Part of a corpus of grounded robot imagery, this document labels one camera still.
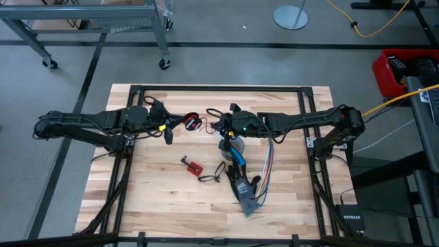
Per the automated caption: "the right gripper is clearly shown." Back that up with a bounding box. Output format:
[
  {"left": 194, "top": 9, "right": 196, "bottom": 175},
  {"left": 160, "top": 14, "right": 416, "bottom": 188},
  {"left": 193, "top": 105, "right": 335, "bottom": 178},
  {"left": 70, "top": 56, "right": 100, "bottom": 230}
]
[{"left": 211, "top": 110, "right": 241, "bottom": 153}]

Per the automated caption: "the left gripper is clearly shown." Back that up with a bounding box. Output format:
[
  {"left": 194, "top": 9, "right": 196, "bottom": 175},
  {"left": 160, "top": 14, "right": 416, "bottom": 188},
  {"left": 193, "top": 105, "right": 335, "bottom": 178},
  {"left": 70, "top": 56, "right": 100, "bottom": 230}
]
[{"left": 147, "top": 112, "right": 188, "bottom": 145}]

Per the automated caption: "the red wire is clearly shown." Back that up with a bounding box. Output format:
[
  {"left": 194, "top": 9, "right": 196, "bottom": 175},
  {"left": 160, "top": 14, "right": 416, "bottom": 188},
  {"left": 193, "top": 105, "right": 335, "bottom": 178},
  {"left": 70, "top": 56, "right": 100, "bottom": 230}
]
[{"left": 200, "top": 116, "right": 217, "bottom": 136}]

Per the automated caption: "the black spool of red wire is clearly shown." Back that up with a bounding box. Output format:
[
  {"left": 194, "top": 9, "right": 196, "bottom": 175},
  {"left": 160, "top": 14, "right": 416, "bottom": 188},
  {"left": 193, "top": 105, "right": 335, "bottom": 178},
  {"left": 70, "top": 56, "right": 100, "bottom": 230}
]
[{"left": 184, "top": 111, "right": 204, "bottom": 132}]

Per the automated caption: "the red circuit board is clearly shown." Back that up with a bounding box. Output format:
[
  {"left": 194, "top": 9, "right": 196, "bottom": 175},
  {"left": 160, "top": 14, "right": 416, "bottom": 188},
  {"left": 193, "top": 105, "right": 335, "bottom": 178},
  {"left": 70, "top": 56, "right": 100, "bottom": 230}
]
[{"left": 180, "top": 155, "right": 204, "bottom": 177}]

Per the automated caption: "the black grey work glove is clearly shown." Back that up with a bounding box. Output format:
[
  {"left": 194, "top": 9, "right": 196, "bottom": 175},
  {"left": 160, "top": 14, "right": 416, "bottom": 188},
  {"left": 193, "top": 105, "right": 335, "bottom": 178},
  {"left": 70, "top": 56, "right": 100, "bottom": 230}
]
[{"left": 225, "top": 160, "right": 262, "bottom": 218}]

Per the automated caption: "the round grey stand base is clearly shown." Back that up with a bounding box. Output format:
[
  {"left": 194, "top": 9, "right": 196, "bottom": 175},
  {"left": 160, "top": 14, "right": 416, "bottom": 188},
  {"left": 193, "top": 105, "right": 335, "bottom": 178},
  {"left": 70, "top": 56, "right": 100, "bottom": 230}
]
[{"left": 272, "top": 0, "right": 309, "bottom": 31}]

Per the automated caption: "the grey metal cart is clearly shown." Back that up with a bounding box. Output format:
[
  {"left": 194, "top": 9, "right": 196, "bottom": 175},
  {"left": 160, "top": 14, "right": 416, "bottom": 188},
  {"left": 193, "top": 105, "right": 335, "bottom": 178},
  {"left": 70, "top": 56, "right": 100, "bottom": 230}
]
[{"left": 0, "top": 0, "right": 175, "bottom": 71}]

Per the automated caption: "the red plastic bin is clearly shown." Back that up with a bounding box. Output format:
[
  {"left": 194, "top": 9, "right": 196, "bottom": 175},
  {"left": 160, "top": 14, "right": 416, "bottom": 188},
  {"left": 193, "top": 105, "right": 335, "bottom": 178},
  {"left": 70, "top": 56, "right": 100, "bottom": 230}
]
[{"left": 372, "top": 47, "right": 439, "bottom": 99}]

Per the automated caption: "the black device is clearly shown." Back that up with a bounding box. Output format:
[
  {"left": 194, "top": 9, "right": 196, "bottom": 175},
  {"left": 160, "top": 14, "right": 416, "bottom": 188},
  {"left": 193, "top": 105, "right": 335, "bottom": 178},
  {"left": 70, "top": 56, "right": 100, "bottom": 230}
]
[
  {"left": 386, "top": 56, "right": 408, "bottom": 85},
  {"left": 410, "top": 57, "right": 439, "bottom": 87}
]

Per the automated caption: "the black desk stand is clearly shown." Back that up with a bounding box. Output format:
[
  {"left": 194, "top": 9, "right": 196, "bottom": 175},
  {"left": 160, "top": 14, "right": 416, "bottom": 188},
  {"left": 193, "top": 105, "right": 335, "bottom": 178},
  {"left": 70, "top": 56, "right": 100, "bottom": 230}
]
[{"left": 349, "top": 0, "right": 439, "bottom": 47}]

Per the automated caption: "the grey desk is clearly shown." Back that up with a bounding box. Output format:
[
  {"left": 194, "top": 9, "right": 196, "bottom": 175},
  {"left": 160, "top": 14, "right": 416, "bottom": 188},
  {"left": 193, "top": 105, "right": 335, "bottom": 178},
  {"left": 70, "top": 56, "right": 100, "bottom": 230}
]
[{"left": 405, "top": 75, "right": 439, "bottom": 247}]

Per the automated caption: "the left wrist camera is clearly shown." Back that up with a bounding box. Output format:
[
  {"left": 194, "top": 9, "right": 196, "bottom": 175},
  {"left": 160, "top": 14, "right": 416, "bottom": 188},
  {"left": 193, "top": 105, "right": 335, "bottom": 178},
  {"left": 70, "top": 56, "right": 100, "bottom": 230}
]
[{"left": 148, "top": 98, "right": 166, "bottom": 116}]

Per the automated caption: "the grey duct tape roll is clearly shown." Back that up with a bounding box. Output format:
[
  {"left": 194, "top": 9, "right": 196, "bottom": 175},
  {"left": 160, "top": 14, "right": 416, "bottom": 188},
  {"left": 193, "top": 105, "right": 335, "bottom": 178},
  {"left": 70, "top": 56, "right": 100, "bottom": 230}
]
[{"left": 221, "top": 137, "right": 246, "bottom": 162}]

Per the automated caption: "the blue black handled scraper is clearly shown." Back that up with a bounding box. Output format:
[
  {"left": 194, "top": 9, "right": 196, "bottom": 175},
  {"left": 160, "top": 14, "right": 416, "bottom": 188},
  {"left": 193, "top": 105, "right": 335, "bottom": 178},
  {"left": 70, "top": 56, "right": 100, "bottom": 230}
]
[{"left": 226, "top": 145, "right": 247, "bottom": 168}]

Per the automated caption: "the black aluminium table frame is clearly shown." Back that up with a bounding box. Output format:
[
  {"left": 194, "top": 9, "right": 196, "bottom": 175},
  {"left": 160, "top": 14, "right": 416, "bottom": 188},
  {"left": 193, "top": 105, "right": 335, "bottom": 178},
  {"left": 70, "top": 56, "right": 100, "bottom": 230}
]
[{"left": 0, "top": 84, "right": 439, "bottom": 247}]

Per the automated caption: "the black cable bundle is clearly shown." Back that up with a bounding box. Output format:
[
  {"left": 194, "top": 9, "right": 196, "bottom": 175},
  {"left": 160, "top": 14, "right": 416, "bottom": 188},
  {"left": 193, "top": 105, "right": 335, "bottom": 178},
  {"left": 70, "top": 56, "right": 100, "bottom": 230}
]
[{"left": 198, "top": 161, "right": 226, "bottom": 184}]

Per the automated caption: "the multicolour ribbon cable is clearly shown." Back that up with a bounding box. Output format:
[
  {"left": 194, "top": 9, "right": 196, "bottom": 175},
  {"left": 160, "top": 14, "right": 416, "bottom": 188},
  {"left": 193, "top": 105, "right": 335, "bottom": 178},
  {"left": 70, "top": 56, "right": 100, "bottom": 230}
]
[{"left": 254, "top": 139, "right": 275, "bottom": 209}]

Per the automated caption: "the black Netgear switch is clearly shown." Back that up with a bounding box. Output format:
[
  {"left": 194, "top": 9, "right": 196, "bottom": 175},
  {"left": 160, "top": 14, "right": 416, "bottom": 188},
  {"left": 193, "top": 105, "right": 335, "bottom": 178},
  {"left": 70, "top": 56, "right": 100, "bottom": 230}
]
[{"left": 335, "top": 204, "right": 367, "bottom": 235}]

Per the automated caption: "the thin white cable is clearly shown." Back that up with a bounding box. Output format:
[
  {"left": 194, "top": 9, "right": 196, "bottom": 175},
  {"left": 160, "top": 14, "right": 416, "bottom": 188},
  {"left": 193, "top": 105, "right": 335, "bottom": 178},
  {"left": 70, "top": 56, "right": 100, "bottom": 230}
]
[{"left": 352, "top": 118, "right": 416, "bottom": 154}]

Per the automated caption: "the thin yellow extension cord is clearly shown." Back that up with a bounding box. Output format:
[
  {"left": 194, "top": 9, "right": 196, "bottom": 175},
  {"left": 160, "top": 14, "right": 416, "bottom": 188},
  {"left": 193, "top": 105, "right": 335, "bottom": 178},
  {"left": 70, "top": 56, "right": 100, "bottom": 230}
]
[{"left": 325, "top": 0, "right": 412, "bottom": 38}]

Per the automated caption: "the thick yellow cable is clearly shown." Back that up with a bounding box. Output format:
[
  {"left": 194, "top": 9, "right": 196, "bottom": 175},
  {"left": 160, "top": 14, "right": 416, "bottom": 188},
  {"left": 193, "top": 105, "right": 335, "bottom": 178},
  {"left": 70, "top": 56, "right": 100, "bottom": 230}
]
[{"left": 362, "top": 83, "right": 439, "bottom": 117}]

